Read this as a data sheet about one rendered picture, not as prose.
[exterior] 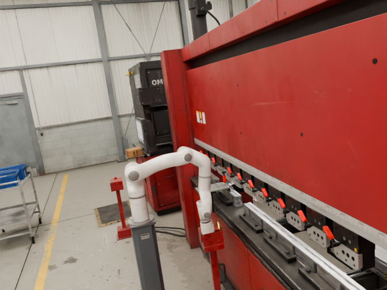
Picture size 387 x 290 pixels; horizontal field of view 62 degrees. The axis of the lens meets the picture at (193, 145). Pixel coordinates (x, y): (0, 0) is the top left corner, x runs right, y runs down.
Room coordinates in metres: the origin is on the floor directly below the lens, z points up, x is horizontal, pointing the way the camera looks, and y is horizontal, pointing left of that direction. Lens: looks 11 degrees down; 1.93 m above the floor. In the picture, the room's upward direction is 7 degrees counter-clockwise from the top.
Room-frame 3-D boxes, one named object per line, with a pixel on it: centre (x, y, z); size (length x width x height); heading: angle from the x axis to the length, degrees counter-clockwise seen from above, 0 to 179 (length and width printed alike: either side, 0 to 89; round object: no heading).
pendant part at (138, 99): (3.90, 0.48, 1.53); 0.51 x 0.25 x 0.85; 18
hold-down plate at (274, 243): (1.80, -0.43, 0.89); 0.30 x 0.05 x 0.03; 13
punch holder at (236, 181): (2.42, -0.34, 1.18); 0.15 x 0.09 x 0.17; 13
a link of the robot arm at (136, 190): (2.26, 0.45, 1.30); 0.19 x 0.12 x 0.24; 11
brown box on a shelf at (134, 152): (4.68, 0.89, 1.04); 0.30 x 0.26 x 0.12; 17
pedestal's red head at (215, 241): (2.37, -0.04, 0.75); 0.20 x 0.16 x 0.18; 9
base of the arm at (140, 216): (2.23, 0.45, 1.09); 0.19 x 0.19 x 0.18
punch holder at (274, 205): (1.84, -0.48, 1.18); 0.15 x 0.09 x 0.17; 13
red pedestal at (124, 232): (4.17, 1.08, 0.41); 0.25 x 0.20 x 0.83; 103
